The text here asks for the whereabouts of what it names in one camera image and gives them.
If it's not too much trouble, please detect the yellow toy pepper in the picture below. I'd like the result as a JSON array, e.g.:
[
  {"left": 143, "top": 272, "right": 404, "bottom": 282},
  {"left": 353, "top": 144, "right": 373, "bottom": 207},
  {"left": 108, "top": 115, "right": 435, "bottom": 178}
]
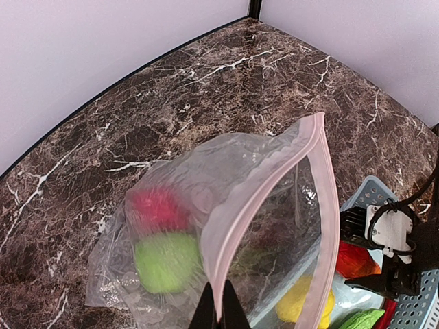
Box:
[{"left": 276, "top": 276, "right": 335, "bottom": 329}]

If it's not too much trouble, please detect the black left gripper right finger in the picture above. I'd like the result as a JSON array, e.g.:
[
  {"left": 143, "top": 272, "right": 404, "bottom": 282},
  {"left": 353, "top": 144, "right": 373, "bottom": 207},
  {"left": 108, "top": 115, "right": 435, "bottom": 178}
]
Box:
[{"left": 217, "top": 280, "right": 250, "bottom": 329}]

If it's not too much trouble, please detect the light blue plastic basket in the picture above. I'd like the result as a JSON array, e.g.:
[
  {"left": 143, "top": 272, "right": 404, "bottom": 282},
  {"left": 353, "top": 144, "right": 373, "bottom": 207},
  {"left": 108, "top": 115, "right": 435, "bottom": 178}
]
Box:
[{"left": 340, "top": 173, "right": 438, "bottom": 328}]

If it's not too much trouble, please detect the green toy bitter gourd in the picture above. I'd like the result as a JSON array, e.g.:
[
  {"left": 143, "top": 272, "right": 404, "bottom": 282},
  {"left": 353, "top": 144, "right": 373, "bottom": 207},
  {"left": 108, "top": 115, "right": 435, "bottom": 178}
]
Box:
[{"left": 329, "top": 308, "right": 385, "bottom": 329}]

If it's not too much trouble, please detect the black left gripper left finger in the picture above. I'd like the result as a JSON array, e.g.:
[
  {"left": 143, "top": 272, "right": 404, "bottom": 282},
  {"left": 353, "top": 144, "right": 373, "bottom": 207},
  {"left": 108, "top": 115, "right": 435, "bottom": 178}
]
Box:
[{"left": 189, "top": 282, "right": 220, "bottom": 329}]

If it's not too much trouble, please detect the bright red toy pepper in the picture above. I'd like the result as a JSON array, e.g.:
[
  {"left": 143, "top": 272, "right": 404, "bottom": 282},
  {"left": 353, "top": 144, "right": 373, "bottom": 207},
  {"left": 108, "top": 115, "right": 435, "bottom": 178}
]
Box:
[{"left": 125, "top": 188, "right": 189, "bottom": 234}]

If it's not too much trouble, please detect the clear zip top bag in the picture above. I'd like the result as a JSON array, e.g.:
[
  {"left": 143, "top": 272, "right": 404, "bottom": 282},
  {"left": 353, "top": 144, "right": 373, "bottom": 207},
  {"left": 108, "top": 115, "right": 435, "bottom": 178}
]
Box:
[{"left": 85, "top": 112, "right": 340, "bottom": 328}]

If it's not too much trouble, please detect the red toy chili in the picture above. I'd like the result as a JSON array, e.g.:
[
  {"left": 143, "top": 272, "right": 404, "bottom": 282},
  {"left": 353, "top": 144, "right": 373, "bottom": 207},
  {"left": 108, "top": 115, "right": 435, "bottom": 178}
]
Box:
[{"left": 374, "top": 299, "right": 398, "bottom": 329}]

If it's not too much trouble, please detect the orange red toy pepper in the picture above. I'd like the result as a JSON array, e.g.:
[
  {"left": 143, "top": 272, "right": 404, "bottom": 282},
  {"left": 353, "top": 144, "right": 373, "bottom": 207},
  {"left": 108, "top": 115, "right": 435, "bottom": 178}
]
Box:
[{"left": 335, "top": 241, "right": 381, "bottom": 279}]

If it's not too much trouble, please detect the green toy pepper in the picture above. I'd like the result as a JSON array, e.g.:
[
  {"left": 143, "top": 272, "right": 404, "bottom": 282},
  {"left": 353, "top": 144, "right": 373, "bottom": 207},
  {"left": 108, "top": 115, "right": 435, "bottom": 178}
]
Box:
[{"left": 134, "top": 232, "right": 202, "bottom": 294}]

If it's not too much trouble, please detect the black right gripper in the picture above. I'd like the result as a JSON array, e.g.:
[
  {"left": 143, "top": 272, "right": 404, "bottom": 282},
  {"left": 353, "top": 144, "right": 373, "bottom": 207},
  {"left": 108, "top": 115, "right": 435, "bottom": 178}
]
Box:
[{"left": 344, "top": 221, "right": 438, "bottom": 300}]

